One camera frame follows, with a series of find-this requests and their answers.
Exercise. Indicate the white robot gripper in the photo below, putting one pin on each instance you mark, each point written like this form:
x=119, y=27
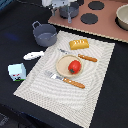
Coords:
x=55, y=4

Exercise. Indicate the grey toy frying pan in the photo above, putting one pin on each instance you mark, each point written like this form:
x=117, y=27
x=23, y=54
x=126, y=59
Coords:
x=69, y=13

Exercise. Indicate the grey toy pot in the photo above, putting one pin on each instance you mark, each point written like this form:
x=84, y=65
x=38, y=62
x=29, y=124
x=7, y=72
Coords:
x=45, y=34

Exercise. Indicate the red toy tomato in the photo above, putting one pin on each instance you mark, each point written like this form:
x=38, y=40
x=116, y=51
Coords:
x=74, y=67

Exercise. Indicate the black burner disc left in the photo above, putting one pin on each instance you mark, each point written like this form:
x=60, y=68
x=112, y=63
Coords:
x=80, y=2

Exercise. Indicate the black burner disc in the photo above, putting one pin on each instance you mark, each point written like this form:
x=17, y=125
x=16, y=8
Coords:
x=80, y=2
x=96, y=5
x=89, y=18

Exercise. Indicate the black burner disc front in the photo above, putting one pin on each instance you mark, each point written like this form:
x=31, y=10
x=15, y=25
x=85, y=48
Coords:
x=89, y=18

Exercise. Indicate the black burner disc back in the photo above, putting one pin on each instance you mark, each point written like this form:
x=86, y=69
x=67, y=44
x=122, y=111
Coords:
x=96, y=5

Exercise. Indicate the pink toy stove top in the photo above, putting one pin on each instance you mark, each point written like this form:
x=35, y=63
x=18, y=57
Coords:
x=104, y=27

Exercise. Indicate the toy bread loaf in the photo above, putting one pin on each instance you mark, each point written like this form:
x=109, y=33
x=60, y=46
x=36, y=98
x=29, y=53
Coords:
x=79, y=44

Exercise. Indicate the round wooden plate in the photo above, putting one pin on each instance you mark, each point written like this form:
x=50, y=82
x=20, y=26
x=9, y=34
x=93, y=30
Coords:
x=63, y=63

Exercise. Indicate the cream bowl on stove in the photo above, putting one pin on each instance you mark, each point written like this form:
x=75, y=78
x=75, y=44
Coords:
x=122, y=15

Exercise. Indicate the light blue milk carton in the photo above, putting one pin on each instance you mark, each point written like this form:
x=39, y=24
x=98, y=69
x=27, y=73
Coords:
x=17, y=72

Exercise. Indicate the beige woven placemat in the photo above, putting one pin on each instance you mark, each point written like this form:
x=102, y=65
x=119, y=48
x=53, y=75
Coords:
x=70, y=102

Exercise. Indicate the wooden handled toy knife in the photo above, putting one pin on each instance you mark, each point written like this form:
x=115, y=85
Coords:
x=79, y=55

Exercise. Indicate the wooden handled toy fork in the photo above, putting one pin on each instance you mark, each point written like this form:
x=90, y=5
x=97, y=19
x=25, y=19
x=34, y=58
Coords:
x=55, y=76

